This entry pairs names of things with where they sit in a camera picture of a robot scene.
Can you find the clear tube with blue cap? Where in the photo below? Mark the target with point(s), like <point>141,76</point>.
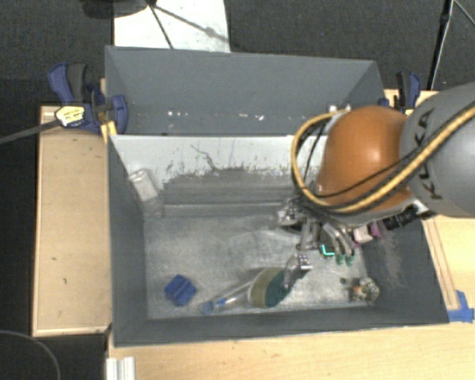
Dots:
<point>221,302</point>

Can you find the blue ribbed block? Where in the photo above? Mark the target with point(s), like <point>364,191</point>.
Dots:
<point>180,290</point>

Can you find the grey metal bin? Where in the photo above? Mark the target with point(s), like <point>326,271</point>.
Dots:
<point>221,93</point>

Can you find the black cylinder on white bracket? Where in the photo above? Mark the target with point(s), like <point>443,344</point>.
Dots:
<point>400,220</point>

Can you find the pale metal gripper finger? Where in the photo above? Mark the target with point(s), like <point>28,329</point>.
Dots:
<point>289,277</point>
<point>304,263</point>

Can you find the pale wood board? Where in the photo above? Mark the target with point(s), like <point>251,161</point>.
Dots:
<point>71,220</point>

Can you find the small speckled brown lump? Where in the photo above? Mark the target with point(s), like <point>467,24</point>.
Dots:
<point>364,290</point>

